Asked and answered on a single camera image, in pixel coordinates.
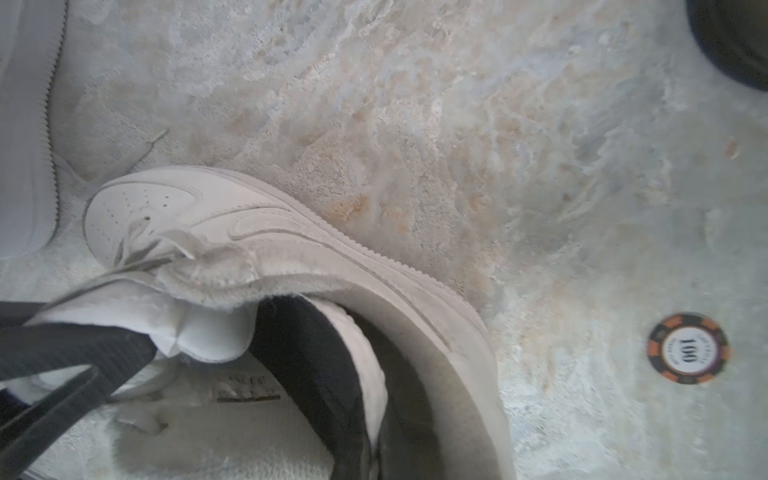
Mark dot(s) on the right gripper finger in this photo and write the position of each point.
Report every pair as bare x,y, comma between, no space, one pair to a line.
52,375

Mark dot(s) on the white sneaker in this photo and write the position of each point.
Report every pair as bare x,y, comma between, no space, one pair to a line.
32,33
189,253

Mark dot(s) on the black insole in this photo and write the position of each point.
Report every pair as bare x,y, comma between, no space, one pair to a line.
362,397

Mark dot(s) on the small round compass object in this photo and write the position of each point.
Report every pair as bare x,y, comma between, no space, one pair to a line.
688,348

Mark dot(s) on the microphone on black stand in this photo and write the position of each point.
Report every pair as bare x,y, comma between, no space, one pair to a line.
732,34

